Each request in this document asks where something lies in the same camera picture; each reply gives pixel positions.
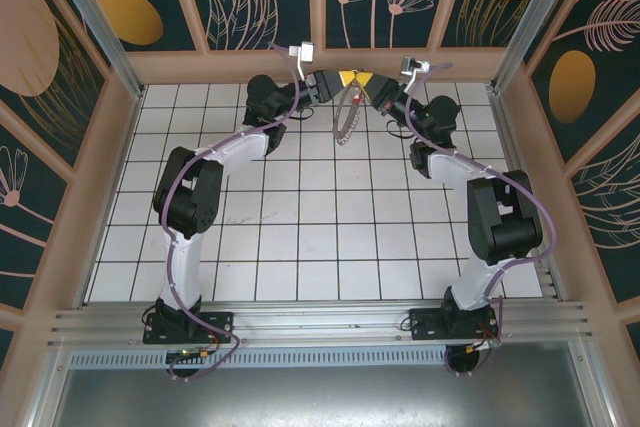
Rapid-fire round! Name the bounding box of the left aluminium corner post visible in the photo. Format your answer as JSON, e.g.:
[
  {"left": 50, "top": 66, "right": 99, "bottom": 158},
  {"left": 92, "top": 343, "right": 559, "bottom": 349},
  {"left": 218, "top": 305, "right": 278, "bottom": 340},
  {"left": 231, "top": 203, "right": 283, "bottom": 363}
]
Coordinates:
[{"left": 42, "top": 0, "right": 146, "bottom": 101}]

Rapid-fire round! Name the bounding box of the beige strap with keyrings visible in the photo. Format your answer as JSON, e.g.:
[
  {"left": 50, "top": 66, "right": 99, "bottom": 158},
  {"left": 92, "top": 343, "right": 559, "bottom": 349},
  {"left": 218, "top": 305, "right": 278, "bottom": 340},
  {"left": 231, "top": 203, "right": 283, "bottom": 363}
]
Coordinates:
[{"left": 332, "top": 69, "right": 364, "bottom": 148}]

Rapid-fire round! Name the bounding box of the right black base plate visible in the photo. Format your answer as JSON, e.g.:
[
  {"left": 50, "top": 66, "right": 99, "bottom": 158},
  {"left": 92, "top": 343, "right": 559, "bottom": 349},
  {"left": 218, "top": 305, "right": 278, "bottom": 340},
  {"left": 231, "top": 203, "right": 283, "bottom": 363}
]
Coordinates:
[{"left": 408, "top": 306, "right": 501, "bottom": 343}]

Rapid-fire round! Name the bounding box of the right aluminium corner post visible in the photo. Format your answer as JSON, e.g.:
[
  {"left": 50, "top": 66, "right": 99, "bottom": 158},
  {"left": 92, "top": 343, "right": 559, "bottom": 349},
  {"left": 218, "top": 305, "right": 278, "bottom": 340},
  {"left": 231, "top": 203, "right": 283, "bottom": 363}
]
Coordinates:
[{"left": 489, "top": 0, "right": 596, "bottom": 93}]

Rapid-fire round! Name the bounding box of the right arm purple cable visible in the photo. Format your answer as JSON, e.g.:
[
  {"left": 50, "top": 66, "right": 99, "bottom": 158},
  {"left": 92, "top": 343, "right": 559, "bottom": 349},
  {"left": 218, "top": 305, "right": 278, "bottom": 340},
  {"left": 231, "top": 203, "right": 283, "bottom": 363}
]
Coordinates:
[{"left": 405, "top": 62, "right": 559, "bottom": 378}]

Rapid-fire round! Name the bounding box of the left small circuit board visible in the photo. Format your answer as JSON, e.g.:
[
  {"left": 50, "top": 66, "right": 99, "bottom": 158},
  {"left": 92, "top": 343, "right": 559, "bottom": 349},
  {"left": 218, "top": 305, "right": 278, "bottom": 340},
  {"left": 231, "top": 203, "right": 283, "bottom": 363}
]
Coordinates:
[{"left": 167, "top": 348, "right": 211, "bottom": 363}]

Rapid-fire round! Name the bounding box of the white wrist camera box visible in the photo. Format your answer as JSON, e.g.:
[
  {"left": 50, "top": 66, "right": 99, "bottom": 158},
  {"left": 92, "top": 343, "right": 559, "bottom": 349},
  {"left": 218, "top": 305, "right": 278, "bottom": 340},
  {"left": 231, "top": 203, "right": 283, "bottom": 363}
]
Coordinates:
[
  {"left": 398, "top": 55, "right": 432, "bottom": 93},
  {"left": 286, "top": 40, "right": 317, "bottom": 82}
]

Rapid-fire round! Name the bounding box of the slotted grey cable duct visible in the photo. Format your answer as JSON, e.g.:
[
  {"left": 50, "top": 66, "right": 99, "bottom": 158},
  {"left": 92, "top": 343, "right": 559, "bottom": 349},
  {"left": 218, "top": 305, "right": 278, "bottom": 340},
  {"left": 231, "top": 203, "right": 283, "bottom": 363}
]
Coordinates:
[{"left": 67, "top": 350, "right": 591, "bottom": 371}]

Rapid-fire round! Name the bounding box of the grey sheet metal panel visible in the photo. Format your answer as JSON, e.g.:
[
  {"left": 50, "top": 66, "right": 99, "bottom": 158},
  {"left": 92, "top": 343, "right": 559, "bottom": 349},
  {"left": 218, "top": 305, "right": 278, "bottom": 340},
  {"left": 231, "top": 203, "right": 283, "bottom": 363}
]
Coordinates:
[{"left": 49, "top": 369, "right": 611, "bottom": 427}]

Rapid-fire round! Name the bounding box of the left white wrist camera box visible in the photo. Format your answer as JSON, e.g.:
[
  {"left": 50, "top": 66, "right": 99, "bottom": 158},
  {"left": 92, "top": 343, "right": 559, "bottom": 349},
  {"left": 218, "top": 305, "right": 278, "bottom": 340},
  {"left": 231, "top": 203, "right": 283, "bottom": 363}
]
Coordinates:
[{"left": 286, "top": 40, "right": 317, "bottom": 82}]

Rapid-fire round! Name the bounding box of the aluminium side rail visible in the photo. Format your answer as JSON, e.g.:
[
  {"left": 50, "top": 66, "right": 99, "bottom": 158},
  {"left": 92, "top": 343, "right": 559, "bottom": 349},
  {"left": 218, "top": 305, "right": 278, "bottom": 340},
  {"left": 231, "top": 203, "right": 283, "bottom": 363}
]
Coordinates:
[{"left": 487, "top": 86, "right": 564, "bottom": 304}]

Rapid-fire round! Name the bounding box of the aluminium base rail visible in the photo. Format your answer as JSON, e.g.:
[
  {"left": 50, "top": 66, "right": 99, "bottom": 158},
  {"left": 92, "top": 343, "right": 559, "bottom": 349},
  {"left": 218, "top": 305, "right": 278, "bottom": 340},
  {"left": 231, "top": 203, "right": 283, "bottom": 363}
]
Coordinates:
[{"left": 47, "top": 299, "right": 596, "bottom": 351}]

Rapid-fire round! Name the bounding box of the aluminium corner post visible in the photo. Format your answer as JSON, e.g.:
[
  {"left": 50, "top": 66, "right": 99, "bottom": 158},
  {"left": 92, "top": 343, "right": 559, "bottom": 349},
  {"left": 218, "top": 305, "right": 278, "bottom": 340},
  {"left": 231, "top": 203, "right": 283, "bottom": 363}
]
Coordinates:
[
  {"left": 489, "top": 0, "right": 596, "bottom": 93},
  {"left": 42, "top": 0, "right": 146, "bottom": 101}
]

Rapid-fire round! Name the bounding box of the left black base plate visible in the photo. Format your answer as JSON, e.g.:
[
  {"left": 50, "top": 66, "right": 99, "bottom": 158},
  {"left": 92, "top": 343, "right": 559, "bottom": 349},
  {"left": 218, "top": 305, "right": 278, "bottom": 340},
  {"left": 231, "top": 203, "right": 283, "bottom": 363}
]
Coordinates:
[{"left": 142, "top": 310, "right": 236, "bottom": 346}]

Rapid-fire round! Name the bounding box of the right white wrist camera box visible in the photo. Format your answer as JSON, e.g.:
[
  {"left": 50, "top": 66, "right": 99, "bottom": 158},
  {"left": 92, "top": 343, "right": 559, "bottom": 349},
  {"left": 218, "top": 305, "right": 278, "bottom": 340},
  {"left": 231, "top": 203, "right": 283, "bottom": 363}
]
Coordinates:
[{"left": 398, "top": 55, "right": 432, "bottom": 93}]

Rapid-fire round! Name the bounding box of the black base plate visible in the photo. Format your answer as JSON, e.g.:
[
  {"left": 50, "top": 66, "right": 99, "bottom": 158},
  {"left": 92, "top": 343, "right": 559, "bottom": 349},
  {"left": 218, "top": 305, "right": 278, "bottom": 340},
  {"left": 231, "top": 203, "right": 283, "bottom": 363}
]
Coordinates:
[
  {"left": 142, "top": 310, "right": 236, "bottom": 346},
  {"left": 408, "top": 306, "right": 501, "bottom": 343}
]

